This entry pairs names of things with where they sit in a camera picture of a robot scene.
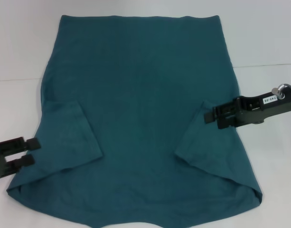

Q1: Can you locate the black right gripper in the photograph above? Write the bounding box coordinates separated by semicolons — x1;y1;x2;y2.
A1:
204;88;291;131

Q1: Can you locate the teal t-shirt with FREE print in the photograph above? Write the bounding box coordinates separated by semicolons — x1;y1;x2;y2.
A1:
6;14;264;228

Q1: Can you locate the right gripper cable with connector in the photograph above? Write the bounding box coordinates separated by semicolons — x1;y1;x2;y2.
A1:
271;83;291;123

